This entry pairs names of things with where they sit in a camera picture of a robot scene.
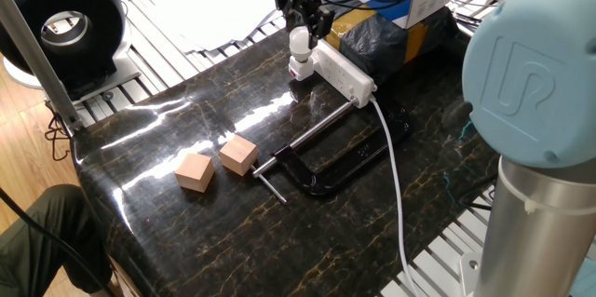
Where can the white light bulb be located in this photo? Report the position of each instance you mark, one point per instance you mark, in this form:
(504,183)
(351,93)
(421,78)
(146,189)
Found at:
(299,41)

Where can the white bulb holder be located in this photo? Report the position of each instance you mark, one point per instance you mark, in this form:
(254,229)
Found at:
(301,68)

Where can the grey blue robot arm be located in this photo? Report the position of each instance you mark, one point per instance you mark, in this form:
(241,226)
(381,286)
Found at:
(531,73)

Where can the white power strip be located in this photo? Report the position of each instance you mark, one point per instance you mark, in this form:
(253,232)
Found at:
(344,76)

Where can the black plastic wrapped package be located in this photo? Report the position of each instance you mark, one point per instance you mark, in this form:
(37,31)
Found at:
(386,45)

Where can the white paper sheets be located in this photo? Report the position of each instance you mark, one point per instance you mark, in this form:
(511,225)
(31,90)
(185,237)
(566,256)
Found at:
(209,8)

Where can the wooden cube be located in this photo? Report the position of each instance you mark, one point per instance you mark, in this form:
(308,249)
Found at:
(238,155)
(195,173)

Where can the black C-clamp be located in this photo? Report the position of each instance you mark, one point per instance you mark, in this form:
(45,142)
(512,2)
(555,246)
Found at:
(321,187)

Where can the dark trousered person leg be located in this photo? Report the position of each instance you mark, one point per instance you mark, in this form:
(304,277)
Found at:
(28,250)

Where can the aluminium frame post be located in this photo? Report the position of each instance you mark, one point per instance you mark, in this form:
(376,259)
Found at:
(37,59)

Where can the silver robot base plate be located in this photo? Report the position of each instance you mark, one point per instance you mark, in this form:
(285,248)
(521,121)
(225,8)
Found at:
(468,274)

